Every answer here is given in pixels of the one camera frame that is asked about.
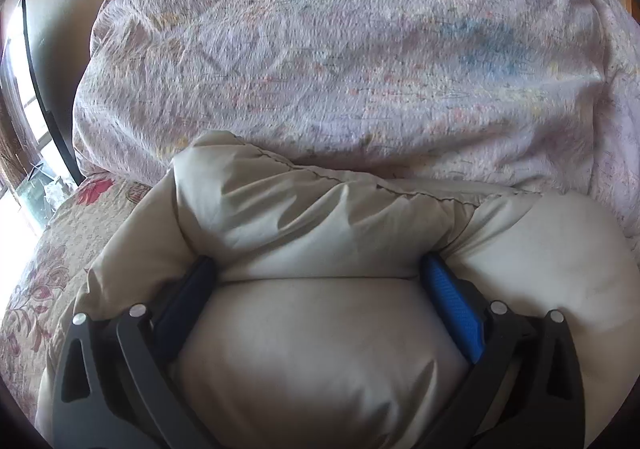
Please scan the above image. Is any lilac printed pillow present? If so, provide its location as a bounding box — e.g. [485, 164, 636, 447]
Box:
[72, 0, 612, 190]

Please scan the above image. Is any white puffer jacket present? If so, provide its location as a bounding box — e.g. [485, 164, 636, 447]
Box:
[35, 130, 640, 449]

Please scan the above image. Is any floral bed sheet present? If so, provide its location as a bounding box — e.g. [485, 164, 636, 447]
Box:
[0, 172, 157, 425]

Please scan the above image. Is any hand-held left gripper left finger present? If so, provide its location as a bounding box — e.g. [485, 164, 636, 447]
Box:
[52, 255, 221, 449]

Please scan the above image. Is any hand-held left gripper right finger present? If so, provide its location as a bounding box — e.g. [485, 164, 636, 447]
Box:
[419, 253, 586, 449]

